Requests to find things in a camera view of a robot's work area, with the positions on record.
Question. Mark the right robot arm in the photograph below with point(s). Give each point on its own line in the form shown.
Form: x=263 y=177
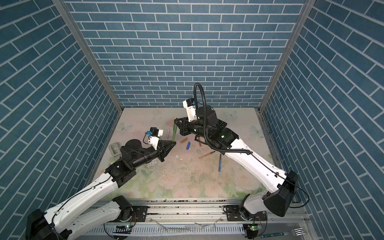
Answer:
x=280 y=185

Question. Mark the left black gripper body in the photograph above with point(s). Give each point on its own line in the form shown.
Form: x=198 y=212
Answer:
x=152 y=155

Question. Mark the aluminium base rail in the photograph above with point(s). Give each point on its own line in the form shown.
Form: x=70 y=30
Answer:
x=175 y=218

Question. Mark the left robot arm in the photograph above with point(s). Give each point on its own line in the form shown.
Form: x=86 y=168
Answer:
x=70 y=219

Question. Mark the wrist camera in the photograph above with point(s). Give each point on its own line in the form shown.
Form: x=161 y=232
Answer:
x=190 y=107
x=154 y=135

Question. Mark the pink pen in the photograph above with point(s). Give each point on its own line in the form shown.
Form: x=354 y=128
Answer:
x=168 y=134

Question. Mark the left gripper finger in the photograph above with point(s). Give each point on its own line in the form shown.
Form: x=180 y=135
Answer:
x=166 y=142
x=167 y=148

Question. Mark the black calculator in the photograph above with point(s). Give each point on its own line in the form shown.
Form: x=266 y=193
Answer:
x=221 y=124

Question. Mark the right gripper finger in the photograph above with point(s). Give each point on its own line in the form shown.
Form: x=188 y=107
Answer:
x=179 y=128
x=179 y=120

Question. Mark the metal fork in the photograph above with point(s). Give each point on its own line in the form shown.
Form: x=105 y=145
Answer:
x=294 y=232

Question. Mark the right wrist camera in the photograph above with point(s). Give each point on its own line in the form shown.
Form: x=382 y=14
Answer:
x=190 y=107

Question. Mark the green pen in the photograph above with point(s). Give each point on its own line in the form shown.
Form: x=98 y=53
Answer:
x=174 y=132

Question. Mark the grey stapler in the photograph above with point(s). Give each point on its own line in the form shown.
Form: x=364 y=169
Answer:
x=115 y=150

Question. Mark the blue pen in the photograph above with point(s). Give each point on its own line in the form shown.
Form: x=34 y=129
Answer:
x=220 y=163

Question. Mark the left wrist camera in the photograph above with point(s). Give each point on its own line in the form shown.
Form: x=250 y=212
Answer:
x=154 y=135

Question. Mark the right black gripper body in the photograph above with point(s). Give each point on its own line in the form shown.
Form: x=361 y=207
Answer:
x=195 y=128

